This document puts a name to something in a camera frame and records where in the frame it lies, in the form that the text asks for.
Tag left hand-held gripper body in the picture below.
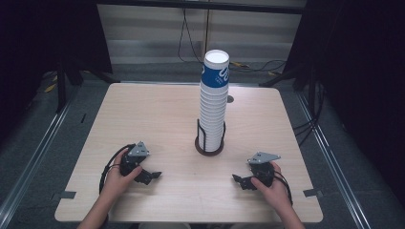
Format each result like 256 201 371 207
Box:
118 140 151 177

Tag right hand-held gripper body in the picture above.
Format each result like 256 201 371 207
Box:
245 151 282 188

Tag black wire cup holder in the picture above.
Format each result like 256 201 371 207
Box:
194 118 227 157

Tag stack of paper cups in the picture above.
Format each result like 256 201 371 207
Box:
198 49 230 153

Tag person's right hand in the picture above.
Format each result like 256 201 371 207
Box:
250 161 292 209

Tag person's left hand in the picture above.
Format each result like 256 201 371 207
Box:
100 148 143 200

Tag grey tape strip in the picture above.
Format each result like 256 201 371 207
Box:
52 190 77 201
302 188 324 198

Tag black stand leg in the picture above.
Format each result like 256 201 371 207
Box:
258 68 299 89
81 70 121 84

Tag black curtain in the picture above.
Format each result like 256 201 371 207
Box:
0 0 113 144
282 0 405 204

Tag black overhead bar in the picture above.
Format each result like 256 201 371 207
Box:
96 0 308 15

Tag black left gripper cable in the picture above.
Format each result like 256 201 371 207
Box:
98 143 137 196

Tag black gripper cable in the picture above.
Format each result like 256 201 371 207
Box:
98 143 137 196
272 171 294 206

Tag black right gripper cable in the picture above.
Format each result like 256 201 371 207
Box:
272 171 294 206

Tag black floor cable bundle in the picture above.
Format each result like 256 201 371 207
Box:
291 80 327 148

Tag metal floor rail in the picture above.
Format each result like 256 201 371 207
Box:
295 92 373 229
0 94 80 221

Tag black stand post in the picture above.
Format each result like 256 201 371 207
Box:
55 60 84 115

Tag black hanging wall cable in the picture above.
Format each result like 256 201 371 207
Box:
177 8 205 65

